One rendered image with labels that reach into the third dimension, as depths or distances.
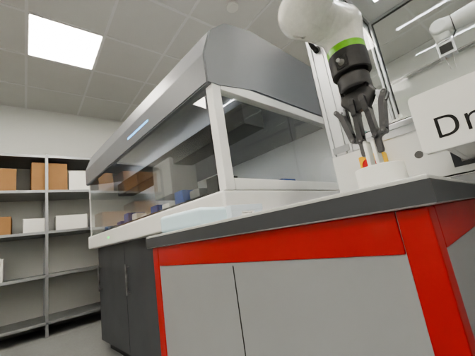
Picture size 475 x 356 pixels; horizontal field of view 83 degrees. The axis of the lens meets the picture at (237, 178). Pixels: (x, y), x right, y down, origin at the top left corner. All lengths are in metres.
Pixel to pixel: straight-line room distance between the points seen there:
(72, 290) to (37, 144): 1.98
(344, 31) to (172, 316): 0.78
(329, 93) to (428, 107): 0.54
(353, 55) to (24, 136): 4.22
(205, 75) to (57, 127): 3.59
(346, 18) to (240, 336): 0.71
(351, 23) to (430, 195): 0.55
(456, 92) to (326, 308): 0.41
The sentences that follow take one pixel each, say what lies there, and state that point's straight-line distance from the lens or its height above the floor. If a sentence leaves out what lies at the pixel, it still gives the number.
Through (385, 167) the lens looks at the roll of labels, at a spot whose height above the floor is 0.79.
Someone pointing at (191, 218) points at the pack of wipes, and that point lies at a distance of 0.62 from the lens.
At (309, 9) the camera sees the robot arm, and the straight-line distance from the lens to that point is 0.70.
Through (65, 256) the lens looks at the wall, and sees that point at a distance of 4.21.
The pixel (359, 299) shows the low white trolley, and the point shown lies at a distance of 0.36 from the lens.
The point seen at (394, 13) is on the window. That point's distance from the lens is 1.10.
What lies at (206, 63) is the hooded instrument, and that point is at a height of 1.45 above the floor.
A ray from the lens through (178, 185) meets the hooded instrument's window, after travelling 1.30.
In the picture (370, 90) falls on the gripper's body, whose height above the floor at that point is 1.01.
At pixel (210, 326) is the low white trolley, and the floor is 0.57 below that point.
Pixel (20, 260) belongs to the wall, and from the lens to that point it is 4.20.
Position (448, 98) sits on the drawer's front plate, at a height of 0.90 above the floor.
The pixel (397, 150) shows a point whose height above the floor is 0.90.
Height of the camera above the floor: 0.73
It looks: 12 degrees up
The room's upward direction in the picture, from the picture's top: 9 degrees counter-clockwise
